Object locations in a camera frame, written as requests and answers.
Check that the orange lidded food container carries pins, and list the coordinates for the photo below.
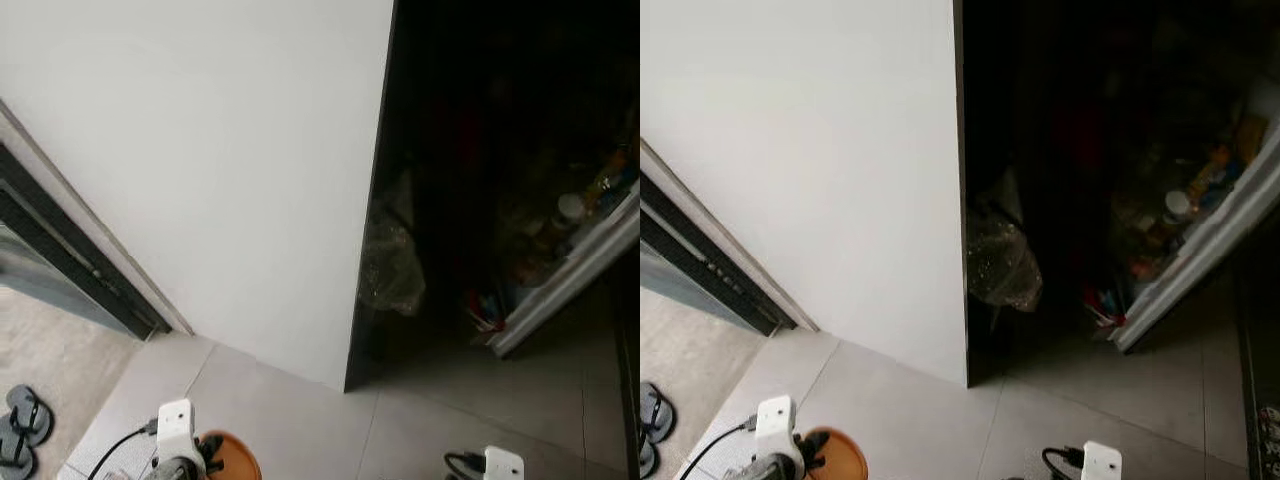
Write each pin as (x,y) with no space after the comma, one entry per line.
(845,458)
(242,463)

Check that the black fridge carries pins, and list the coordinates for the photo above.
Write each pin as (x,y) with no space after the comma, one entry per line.
(1050,100)
(470,100)

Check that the clear crumpled plastic bag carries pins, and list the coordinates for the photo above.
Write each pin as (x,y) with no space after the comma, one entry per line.
(390,265)
(1000,265)

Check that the red blue food packet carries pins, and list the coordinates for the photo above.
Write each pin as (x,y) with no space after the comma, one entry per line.
(485,310)
(1100,303)

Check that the white capped bottle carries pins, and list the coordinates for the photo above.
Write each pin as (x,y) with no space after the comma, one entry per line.
(570,207)
(1178,205)

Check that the yellow food packet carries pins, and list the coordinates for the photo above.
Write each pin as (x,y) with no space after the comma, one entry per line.
(1245,138)

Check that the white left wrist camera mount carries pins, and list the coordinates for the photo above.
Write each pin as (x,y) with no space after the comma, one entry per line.
(775,420)
(175,425)

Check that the dark metal door frame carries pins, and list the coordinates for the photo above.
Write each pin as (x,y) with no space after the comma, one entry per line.
(700,250)
(60,240)

